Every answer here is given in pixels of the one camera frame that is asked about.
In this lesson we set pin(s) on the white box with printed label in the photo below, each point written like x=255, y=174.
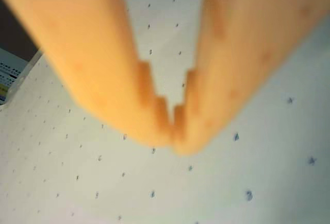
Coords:
x=13, y=74

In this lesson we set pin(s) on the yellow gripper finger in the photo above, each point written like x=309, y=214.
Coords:
x=85, y=54
x=245, y=41

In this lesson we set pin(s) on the white dotted mat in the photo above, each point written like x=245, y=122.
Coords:
x=232, y=182

